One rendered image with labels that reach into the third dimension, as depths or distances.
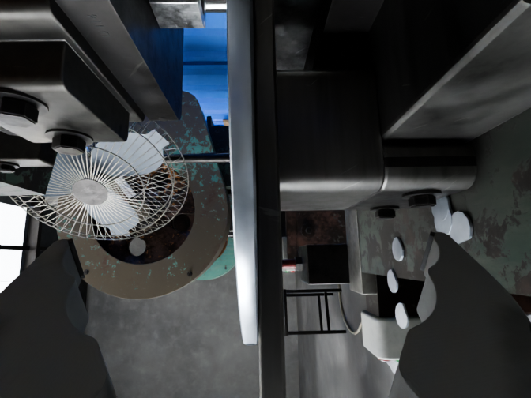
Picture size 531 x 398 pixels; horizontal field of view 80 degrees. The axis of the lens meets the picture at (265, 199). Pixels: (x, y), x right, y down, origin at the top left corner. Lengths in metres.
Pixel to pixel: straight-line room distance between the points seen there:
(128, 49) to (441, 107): 0.20
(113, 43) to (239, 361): 6.98
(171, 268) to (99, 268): 0.34
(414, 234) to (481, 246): 0.08
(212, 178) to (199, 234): 0.28
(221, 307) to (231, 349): 0.83
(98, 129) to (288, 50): 0.17
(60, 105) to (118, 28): 0.07
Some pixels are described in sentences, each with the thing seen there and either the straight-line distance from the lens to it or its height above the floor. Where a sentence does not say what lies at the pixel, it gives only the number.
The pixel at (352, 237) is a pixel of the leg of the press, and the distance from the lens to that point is 0.48.
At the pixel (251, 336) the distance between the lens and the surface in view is 0.16.
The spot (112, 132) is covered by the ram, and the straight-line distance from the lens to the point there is 0.29.
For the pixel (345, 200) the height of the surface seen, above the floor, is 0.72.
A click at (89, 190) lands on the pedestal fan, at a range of 1.12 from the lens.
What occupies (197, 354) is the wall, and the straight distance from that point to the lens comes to 7.19.
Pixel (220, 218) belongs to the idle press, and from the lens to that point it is 1.56.
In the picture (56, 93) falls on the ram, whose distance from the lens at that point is 0.25.
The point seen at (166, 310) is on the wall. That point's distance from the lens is 7.15.
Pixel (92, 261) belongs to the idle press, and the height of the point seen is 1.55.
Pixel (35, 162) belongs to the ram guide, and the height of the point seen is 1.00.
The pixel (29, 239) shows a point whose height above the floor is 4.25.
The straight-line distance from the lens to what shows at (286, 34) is 0.28.
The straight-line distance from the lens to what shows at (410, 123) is 0.19.
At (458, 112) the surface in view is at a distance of 0.19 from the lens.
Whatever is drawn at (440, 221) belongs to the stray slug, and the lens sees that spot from 0.26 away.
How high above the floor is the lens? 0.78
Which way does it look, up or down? 2 degrees down
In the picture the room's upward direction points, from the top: 91 degrees counter-clockwise
